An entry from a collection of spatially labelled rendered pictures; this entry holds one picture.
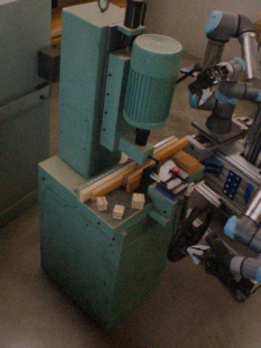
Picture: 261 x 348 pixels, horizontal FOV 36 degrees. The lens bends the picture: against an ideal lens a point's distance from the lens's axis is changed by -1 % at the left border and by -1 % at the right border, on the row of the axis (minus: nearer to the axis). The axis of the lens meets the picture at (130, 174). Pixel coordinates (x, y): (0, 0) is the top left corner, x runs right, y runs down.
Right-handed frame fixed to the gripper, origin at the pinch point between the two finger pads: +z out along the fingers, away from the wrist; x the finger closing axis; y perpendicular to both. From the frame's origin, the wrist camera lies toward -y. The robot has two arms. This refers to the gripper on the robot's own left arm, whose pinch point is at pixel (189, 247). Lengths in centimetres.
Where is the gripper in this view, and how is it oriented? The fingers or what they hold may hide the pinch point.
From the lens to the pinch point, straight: 161.6
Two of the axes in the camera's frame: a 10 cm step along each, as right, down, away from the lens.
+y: 2.4, 9.1, 3.3
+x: 6.9, -4.0, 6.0
